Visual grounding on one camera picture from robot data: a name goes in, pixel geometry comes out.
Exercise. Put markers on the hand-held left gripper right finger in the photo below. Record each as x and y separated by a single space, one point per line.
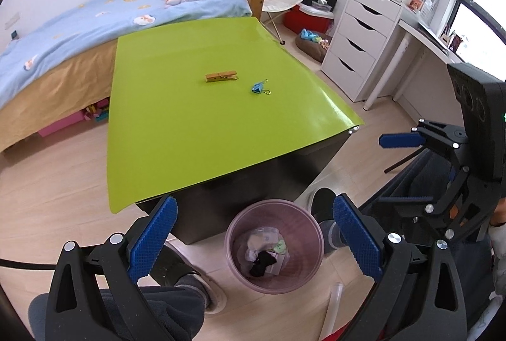
357 236

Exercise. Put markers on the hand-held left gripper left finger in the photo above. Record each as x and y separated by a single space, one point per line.
154 236

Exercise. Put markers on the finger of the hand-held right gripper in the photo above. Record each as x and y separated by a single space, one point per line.
411 205
399 140

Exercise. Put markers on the mauve waste bin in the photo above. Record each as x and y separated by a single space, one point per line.
300 222

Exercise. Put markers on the mint green fuzzy sock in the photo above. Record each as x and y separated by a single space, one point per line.
280 247

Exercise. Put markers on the black sock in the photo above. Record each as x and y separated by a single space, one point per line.
263 266

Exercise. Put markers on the white cloth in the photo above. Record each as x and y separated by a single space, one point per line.
255 246

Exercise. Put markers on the blue binder clip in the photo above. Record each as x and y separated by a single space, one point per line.
257 87

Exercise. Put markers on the person's right forearm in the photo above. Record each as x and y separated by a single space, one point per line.
499 242

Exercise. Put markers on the person's right hand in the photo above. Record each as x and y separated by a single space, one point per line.
500 212

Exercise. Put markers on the black tripod leg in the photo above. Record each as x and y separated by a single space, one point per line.
403 161

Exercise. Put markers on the person's right grey sock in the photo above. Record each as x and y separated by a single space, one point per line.
332 236

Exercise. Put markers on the person's grey sock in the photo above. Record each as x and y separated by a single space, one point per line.
332 236
193 287

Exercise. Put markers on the person's left black shoe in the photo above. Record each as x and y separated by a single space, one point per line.
170 270

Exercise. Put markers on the person's black shoe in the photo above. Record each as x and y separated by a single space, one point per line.
170 270
322 202

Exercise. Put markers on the person's right black shoe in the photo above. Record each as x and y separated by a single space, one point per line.
322 202

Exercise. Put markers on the person's left grey sock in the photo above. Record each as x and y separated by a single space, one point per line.
193 287

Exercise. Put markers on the translucent plastic tube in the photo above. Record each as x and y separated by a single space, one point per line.
335 309

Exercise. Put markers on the person's left leg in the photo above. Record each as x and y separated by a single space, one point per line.
166 321

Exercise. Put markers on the white desk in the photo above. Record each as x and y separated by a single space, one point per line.
419 35

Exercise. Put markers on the white drawer cabinet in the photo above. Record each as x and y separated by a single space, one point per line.
355 33

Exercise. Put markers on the brown pet bed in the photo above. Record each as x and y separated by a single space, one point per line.
310 48

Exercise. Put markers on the green top table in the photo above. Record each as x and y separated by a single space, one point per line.
178 108

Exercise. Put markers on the black chair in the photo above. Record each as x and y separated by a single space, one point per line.
23 265

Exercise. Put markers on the colourful toys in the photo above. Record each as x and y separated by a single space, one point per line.
97 111

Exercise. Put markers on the blue soft toy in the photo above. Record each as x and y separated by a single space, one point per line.
309 35

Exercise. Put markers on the pink storage box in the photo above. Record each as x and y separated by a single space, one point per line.
59 123

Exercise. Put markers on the red storage box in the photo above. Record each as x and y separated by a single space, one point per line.
304 23

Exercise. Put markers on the wooden clothespin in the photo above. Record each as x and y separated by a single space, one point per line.
221 76

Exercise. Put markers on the tan wooden bed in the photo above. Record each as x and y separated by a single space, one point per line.
59 80

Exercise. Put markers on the blue printed blanket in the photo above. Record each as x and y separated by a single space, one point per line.
79 21

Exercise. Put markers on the small picture frame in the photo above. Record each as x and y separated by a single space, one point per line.
452 40

